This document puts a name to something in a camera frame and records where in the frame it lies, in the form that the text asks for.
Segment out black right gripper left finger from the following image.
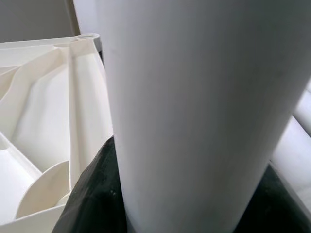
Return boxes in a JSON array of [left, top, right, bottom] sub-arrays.
[[51, 135, 131, 233]]

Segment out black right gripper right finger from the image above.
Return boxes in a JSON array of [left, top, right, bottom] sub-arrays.
[[232, 162, 311, 233]]

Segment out white plastic table leg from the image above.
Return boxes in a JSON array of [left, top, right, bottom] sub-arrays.
[[97, 0, 311, 233], [268, 118, 311, 214]]

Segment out white plastic table top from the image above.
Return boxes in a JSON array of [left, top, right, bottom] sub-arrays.
[[0, 33, 115, 224]]

